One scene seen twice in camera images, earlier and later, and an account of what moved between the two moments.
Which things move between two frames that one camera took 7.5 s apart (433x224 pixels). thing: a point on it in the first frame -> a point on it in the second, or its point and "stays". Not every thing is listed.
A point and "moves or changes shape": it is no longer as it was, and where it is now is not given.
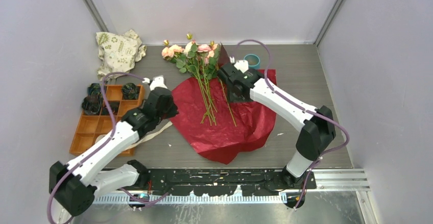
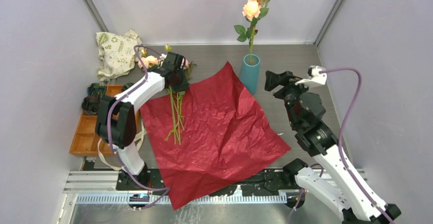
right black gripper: (234, 99) -> (286, 79)
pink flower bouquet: (201, 61) -> (146, 61)
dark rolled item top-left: (94, 90) stays
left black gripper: (173, 112) -> (184, 84)
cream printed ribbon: (149, 134) moves or changes shape
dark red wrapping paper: (214, 126) moves or changes shape
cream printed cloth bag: (118, 52) stays
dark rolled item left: (92, 104) stays
